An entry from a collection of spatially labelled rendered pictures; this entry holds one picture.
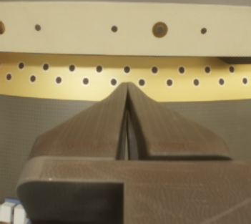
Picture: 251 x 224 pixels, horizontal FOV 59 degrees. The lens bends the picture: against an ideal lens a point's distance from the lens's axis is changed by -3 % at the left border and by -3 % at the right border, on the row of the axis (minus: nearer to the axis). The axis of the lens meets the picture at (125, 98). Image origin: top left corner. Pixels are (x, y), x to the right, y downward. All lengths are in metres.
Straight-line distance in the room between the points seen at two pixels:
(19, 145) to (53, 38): 0.14
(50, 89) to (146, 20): 0.14
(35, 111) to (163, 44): 0.17
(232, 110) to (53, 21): 0.23
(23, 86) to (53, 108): 0.05
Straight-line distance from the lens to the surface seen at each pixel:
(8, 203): 0.32
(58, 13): 0.23
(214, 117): 0.29
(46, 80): 0.28
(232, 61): 0.27
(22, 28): 0.24
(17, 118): 0.30
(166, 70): 0.27
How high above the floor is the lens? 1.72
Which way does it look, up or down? 26 degrees down
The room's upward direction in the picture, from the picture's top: 1 degrees clockwise
